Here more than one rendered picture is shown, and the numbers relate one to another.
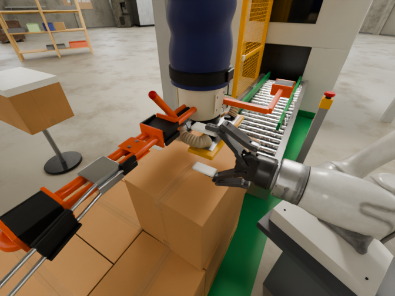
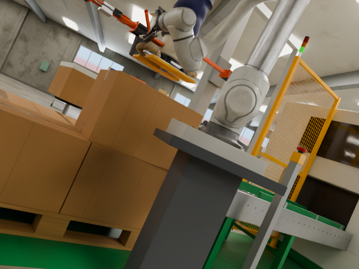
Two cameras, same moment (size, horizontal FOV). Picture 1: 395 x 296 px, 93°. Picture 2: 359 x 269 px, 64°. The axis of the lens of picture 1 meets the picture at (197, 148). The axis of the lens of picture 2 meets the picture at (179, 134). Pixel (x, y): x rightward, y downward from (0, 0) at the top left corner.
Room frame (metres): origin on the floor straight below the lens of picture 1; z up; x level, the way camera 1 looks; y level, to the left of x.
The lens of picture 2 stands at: (-0.84, -1.02, 0.74)
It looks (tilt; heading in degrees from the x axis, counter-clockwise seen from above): 1 degrees up; 25
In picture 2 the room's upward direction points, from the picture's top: 25 degrees clockwise
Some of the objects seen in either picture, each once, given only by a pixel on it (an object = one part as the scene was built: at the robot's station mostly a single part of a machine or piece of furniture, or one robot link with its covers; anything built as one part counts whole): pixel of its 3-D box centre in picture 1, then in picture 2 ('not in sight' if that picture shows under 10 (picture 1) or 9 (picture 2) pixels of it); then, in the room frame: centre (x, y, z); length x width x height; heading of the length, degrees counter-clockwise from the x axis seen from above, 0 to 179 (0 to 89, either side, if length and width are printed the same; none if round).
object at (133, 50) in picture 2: not in sight; (139, 47); (6.59, 4.99, 2.92); 0.54 x 0.52 x 0.66; 37
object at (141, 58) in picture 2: not in sight; (157, 66); (0.76, 0.07, 1.13); 0.34 x 0.10 x 0.05; 150
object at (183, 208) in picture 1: (200, 184); (138, 120); (0.70, -0.01, 0.74); 0.60 x 0.40 x 0.40; 147
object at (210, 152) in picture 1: (220, 128); (172, 67); (0.66, -0.09, 1.13); 0.34 x 0.10 x 0.05; 150
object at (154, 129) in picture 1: (160, 129); (139, 30); (0.49, 0.11, 1.23); 0.10 x 0.08 x 0.06; 60
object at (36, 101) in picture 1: (26, 98); (76, 85); (1.67, 1.61, 0.82); 0.60 x 0.40 x 0.40; 62
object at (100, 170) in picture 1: (101, 174); (106, 9); (0.31, 0.22, 1.23); 0.07 x 0.07 x 0.04; 60
